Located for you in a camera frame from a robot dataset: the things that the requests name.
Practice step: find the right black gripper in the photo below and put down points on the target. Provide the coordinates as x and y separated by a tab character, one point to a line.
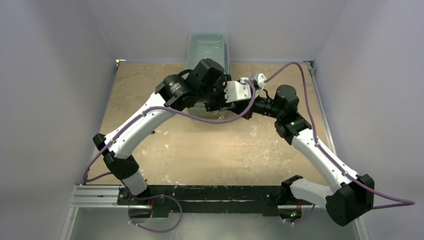
240	105

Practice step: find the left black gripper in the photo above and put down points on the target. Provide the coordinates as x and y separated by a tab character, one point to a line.
222	101

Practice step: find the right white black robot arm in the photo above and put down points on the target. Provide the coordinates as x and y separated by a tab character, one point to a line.
347	194

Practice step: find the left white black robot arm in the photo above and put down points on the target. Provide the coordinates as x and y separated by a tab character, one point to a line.
206	81

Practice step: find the clear plastic storage box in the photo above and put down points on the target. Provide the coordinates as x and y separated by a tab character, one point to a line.
207	46

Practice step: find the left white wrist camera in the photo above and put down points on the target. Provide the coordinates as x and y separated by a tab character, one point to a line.
236	91

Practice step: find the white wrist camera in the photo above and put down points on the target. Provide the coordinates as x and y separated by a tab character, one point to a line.
258	80
236	91

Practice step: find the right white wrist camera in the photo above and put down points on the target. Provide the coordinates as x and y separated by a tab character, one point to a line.
258	80

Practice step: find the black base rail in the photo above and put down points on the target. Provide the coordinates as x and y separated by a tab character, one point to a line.
158	201

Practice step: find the aluminium frame rail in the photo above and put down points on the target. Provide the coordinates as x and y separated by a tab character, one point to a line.
95	196

